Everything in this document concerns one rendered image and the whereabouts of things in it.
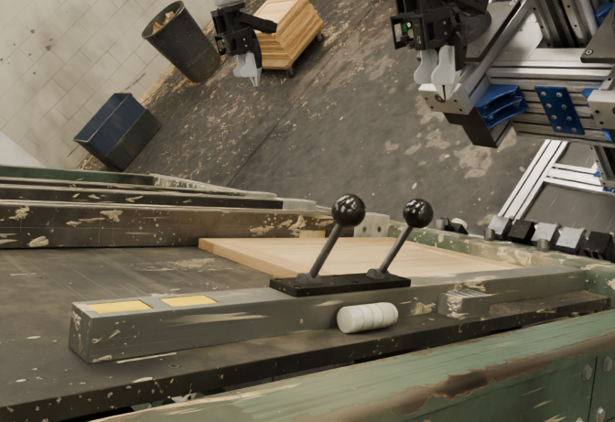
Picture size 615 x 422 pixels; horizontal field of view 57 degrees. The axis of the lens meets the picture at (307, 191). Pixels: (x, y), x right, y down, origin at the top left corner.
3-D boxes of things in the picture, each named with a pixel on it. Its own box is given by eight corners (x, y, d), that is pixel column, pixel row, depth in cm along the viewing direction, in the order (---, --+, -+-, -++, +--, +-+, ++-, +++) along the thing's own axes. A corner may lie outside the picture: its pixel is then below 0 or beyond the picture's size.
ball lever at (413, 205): (392, 292, 75) (445, 211, 69) (372, 294, 72) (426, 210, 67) (375, 272, 77) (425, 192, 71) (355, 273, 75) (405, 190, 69)
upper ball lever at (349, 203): (325, 298, 67) (379, 208, 61) (300, 301, 64) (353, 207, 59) (308, 276, 69) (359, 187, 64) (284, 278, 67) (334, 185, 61)
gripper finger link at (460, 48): (439, 70, 92) (433, 16, 89) (447, 68, 93) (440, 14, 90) (462, 72, 88) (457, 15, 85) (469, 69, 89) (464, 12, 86)
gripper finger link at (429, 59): (413, 106, 94) (404, 50, 91) (436, 95, 97) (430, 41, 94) (426, 108, 92) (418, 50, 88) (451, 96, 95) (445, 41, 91)
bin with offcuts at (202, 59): (235, 51, 555) (190, -3, 519) (201, 89, 542) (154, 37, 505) (210, 51, 596) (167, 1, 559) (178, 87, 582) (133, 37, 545)
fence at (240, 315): (583, 290, 110) (587, 270, 110) (87, 364, 48) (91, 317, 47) (558, 284, 114) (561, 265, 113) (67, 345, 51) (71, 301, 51)
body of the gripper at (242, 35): (219, 59, 146) (206, 10, 142) (247, 49, 151) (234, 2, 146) (233, 59, 140) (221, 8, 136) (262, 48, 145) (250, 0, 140)
